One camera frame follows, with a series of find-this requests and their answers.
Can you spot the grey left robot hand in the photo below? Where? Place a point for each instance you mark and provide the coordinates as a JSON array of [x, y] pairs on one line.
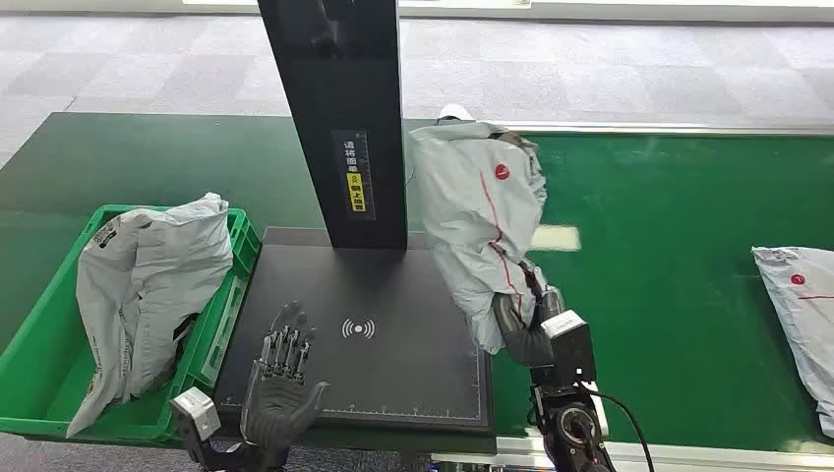
[[277, 404]]

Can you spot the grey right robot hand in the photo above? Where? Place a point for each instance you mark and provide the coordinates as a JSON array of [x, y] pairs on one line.
[[521, 339]]

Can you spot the grey package red stripe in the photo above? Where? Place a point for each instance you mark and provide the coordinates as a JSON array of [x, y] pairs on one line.
[[469, 215]]

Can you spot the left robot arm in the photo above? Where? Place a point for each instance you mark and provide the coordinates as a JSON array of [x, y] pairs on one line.
[[228, 459]]

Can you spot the black inbound scanner machine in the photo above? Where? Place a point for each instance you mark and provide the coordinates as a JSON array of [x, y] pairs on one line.
[[384, 365]]

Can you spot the green conveyor belt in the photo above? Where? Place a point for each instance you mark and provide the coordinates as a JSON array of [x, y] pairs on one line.
[[664, 306]]

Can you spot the grey crumpled mailer package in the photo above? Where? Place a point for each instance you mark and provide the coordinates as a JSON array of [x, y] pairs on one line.
[[156, 273]]

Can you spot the grey package black red print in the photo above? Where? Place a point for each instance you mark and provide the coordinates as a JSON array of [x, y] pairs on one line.
[[804, 319]]

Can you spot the yellow warning sticker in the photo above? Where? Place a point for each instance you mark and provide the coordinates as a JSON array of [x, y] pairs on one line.
[[356, 192]]

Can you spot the white round object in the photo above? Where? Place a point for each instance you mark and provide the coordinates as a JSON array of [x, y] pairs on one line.
[[455, 113]]

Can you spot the green plastic crate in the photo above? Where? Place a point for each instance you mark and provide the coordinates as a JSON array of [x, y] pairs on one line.
[[39, 384]]

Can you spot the dark green table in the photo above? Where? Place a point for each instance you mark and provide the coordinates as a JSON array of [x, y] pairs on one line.
[[163, 163]]

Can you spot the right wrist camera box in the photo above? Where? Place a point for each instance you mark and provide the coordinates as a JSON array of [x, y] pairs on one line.
[[572, 348]]

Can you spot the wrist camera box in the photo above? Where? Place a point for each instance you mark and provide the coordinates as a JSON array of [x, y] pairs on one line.
[[572, 348], [195, 412]]

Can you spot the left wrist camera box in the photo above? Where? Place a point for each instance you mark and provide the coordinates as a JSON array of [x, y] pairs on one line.
[[195, 412]]

